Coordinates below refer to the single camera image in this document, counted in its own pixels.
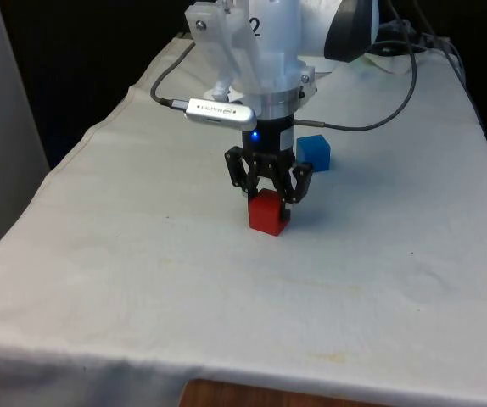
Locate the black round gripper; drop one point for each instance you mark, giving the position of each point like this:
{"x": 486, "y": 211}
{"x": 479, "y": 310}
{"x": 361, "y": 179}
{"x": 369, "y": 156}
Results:
{"x": 271, "y": 137}

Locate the red cube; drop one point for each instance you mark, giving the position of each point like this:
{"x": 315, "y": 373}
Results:
{"x": 264, "y": 214}

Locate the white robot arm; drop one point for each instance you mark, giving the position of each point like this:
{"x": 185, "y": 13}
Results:
{"x": 273, "y": 38}

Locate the blue cube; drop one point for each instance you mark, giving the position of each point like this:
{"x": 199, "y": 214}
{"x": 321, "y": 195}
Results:
{"x": 313, "y": 152}

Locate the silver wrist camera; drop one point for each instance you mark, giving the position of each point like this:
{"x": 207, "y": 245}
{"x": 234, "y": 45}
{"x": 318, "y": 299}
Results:
{"x": 220, "y": 112}

